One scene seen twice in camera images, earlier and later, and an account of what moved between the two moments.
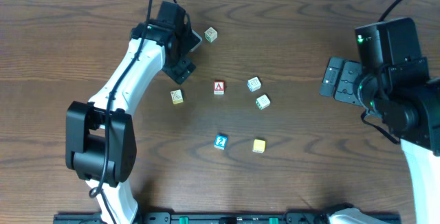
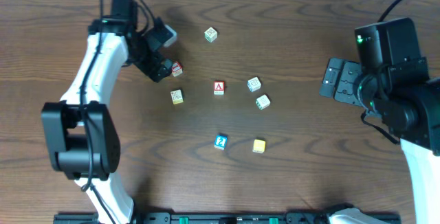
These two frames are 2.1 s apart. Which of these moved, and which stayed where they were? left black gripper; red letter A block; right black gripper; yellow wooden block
Moved: left black gripper
Stayed: right black gripper; yellow wooden block; red letter A block
